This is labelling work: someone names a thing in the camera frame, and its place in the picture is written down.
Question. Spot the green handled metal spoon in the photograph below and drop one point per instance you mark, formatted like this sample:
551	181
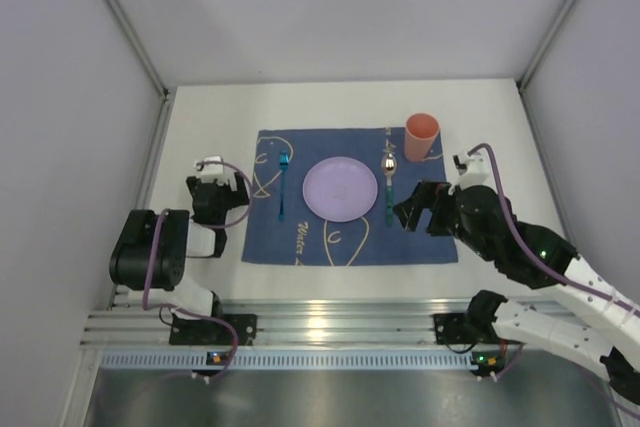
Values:
389	167

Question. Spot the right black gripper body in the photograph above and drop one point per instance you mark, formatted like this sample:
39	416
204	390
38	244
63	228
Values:
433	212

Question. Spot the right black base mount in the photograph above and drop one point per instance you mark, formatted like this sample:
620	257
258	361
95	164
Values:
453	329

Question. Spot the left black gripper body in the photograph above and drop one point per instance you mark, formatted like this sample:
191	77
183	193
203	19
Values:
215	188

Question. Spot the salmon pink plastic cup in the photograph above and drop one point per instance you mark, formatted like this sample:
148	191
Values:
421	132

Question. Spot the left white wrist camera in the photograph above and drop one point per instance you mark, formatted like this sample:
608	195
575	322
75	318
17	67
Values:
210	170

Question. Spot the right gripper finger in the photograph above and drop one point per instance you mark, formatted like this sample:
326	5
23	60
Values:
423	197
409	224

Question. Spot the blue fish placemat cloth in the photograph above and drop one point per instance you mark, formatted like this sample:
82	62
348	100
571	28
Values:
305	239

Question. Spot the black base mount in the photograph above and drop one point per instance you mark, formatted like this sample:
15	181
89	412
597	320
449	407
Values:
206	333
453	329

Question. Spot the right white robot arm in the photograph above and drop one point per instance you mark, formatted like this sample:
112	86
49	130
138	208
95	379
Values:
606	342

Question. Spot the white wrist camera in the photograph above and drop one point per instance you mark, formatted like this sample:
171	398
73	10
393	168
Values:
210	170
473	170

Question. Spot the blue plastic fork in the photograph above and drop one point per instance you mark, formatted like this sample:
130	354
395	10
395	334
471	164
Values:
284	161

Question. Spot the lilac plastic plate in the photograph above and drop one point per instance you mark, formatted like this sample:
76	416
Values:
340	189

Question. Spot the perforated cable duct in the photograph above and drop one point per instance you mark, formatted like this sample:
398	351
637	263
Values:
308	360

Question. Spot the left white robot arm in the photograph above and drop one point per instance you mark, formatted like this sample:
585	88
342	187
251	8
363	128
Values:
150	255

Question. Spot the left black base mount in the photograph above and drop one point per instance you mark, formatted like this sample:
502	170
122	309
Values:
206	333

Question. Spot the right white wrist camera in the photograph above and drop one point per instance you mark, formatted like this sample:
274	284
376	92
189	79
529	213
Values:
473	170

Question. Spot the aluminium rail frame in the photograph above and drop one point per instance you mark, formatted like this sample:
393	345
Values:
315	323

